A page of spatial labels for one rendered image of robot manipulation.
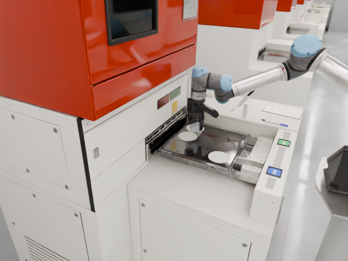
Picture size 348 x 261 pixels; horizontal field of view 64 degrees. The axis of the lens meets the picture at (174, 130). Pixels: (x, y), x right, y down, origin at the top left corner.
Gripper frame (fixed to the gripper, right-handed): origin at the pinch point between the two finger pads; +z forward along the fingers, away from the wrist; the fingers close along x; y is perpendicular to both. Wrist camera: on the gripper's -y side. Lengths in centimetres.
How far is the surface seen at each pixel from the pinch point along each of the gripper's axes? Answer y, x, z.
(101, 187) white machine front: 47, 40, 0
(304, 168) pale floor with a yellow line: -130, -84, 91
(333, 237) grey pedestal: -59, 42, 37
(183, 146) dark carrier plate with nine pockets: 10.4, 9.8, 1.3
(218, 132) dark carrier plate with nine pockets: -10.9, -2.5, 1.4
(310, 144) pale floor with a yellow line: -163, -127, 92
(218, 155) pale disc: -4.9, 19.8, 1.3
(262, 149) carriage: -29.9, 13.3, 3.3
